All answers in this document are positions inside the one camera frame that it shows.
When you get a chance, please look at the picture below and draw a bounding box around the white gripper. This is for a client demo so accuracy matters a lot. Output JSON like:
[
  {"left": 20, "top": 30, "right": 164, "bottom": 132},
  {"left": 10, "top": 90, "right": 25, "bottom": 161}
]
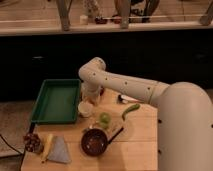
[{"left": 81, "top": 82, "right": 101, "bottom": 106}]

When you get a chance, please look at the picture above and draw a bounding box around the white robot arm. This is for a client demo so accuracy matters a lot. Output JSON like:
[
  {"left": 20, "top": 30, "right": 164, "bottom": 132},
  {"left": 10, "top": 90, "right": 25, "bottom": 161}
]
[{"left": 78, "top": 57, "right": 213, "bottom": 171}]

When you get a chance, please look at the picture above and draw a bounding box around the white paper cup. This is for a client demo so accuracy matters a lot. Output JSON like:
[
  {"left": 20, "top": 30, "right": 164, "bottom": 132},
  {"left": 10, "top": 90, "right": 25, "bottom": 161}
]
[{"left": 78, "top": 101, "right": 93, "bottom": 117}]

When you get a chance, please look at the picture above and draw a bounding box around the orange bowl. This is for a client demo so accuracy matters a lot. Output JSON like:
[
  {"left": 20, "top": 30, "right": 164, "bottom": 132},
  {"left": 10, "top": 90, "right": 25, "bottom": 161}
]
[{"left": 100, "top": 87, "right": 105, "bottom": 96}]

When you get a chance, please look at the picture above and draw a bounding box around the green lime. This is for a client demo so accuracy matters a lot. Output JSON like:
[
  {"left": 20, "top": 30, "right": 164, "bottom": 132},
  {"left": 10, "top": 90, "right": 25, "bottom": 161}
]
[{"left": 99, "top": 112, "right": 111, "bottom": 129}]

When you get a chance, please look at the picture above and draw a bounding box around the green plastic tray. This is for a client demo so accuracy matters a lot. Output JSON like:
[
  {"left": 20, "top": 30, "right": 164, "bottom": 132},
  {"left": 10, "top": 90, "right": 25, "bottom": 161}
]
[{"left": 31, "top": 79, "right": 81, "bottom": 124}]

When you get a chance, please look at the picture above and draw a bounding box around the green chili pepper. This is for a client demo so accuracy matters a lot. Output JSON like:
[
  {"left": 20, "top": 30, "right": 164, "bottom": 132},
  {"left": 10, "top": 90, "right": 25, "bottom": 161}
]
[{"left": 122, "top": 104, "right": 140, "bottom": 121}]

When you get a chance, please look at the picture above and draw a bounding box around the dark purple pan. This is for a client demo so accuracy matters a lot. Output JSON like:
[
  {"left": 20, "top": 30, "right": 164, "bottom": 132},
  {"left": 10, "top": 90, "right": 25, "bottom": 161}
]
[{"left": 81, "top": 128, "right": 124, "bottom": 157}]

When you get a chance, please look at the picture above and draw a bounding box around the grey blue cloth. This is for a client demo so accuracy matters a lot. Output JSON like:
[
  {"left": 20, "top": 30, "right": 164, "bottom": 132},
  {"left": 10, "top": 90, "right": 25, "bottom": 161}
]
[{"left": 47, "top": 136, "right": 71, "bottom": 164}]

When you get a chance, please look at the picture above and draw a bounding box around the bunch of dark grapes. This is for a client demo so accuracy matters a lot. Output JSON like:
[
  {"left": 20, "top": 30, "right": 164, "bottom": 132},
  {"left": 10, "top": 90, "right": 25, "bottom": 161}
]
[{"left": 23, "top": 133, "right": 41, "bottom": 152}]

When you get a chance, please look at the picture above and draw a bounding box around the black cable left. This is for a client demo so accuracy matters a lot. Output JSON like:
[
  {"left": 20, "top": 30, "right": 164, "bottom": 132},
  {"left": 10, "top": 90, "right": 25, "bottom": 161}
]
[{"left": 0, "top": 133, "right": 26, "bottom": 171}]

